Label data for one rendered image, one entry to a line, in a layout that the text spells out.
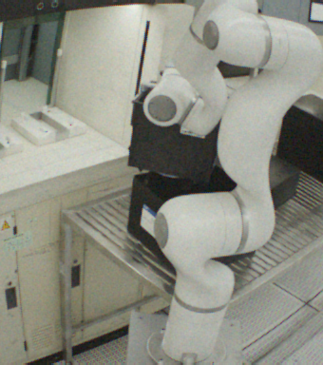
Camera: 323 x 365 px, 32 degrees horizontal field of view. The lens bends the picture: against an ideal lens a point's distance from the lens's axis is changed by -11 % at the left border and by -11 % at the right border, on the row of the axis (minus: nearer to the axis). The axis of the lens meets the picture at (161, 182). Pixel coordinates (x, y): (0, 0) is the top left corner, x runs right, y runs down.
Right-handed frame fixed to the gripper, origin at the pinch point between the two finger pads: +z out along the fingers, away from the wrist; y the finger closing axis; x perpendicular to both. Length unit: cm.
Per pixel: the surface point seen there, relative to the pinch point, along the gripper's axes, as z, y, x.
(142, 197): -6.9, -6.1, -34.9
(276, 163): 44, 29, -38
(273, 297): 81, 48, -124
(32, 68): 80, -82, -33
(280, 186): 29, 32, -40
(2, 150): 1, -56, -35
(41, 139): 15, -46, -35
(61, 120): 31, -46, -34
